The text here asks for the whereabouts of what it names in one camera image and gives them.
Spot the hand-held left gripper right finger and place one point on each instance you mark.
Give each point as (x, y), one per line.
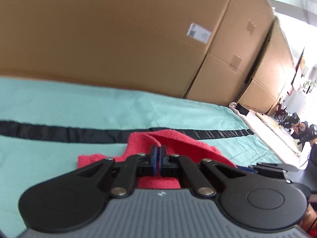
(163, 163)

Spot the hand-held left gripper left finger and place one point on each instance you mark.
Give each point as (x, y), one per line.
(152, 163)

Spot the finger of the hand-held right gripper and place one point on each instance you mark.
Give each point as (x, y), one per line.
(270, 169)

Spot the red knitted sweater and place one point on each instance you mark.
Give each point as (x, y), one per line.
(188, 143)

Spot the person's right forearm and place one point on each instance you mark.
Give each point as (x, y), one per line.
(309, 219)

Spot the cream towel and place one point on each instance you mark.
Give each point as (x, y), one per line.
(270, 133)

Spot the person's red garment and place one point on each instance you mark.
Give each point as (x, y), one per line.
(314, 229)

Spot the large brown cardboard box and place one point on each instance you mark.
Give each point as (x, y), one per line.
(99, 29)
(270, 74)

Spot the teal blanket with black stripe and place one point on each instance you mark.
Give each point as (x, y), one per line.
(74, 104)

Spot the white shipping label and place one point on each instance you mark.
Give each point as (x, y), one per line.
(199, 33)

